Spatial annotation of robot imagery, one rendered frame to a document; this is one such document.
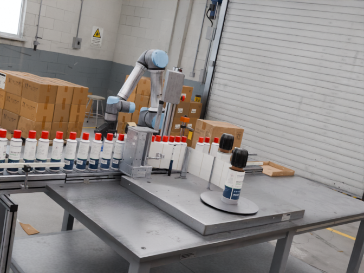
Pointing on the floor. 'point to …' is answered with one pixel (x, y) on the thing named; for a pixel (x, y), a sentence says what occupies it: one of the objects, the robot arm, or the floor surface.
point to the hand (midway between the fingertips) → (102, 149)
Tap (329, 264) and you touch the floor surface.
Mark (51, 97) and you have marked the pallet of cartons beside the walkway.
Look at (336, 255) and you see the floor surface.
